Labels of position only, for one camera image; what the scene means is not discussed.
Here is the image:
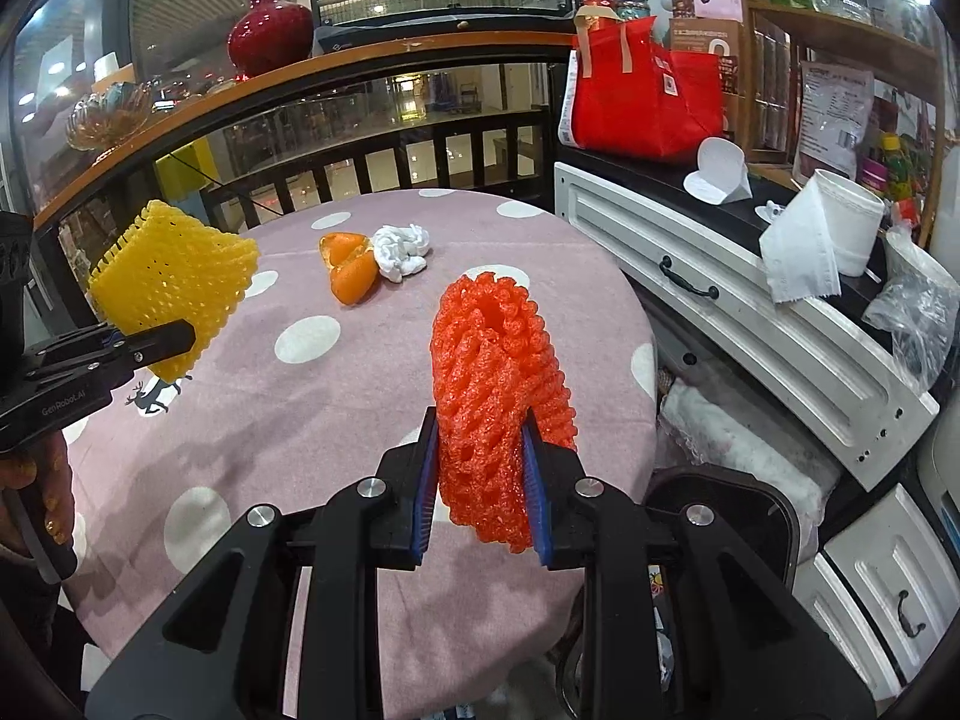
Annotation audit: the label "twisted white tissue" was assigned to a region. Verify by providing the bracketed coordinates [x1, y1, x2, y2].
[372, 224, 433, 285]

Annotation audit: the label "yellow box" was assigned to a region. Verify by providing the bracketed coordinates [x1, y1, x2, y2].
[154, 136, 215, 200]

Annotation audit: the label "toilet paper roll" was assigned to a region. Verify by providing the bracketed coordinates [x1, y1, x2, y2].
[758, 180, 844, 305]

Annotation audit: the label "white cabinet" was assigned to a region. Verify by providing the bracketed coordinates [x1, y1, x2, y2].
[553, 157, 960, 700]

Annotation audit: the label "black trash bin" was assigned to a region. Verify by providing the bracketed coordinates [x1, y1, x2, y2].
[555, 465, 803, 720]

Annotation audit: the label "orange foam fruit net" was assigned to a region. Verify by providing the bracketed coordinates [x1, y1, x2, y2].
[430, 272, 579, 556]

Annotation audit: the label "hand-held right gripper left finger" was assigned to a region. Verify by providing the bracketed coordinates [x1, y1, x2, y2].
[86, 406, 440, 720]

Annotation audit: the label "crinkled clear plastic bag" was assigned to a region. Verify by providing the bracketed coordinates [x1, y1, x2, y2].
[862, 228, 960, 396]

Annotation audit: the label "small orange peel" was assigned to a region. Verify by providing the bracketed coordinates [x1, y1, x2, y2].
[318, 231, 374, 271]

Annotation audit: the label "white printed paper sheet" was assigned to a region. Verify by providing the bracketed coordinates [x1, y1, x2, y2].
[793, 64, 875, 182]

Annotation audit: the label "white paper receipt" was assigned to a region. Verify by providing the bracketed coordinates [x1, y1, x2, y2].
[558, 50, 583, 148]

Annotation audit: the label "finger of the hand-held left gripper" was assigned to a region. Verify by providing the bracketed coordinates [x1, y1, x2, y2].
[105, 317, 198, 370]

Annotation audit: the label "red tote bag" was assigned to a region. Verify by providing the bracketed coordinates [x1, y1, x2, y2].
[573, 15, 727, 163]

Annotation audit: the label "red ceramic vase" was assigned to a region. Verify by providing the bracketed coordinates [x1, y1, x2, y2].
[227, 0, 315, 79]

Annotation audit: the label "yellow capped bottle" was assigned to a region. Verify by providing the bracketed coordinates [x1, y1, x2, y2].
[861, 133, 914, 197]

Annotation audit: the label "black drawer handle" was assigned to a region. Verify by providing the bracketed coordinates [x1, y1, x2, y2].
[659, 255, 722, 300]
[895, 590, 928, 640]

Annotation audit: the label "white plastic jar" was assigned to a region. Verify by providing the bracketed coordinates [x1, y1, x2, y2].
[813, 168, 887, 278]

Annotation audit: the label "black railing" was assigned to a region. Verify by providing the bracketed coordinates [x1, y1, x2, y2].
[150, 64, 557, 232]

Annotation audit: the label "curved wooden ledge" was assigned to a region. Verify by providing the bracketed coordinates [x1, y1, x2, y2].
[34, 30, 580, 235]

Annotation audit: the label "white fluffy cloth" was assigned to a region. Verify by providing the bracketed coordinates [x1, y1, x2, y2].
[658, 377, 842, 515]

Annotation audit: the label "person's left hand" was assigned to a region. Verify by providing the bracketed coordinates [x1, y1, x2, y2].
[0, 436, 77, 565]

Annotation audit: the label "large orange peel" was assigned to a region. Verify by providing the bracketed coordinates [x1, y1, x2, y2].
[330, 251, 379, 307]

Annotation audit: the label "wooden shelf unit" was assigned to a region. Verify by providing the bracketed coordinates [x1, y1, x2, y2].
[741, 0, 952, 250]

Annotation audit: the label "yellow foam fruit net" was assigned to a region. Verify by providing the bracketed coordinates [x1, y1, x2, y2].
[88, 199, 260, 382]

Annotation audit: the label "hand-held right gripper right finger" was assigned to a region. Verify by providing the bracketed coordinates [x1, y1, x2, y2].
[521, 420, 878, 720]

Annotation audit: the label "amber glass bowl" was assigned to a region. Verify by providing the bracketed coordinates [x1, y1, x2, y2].
[64, 82, 155, 152]

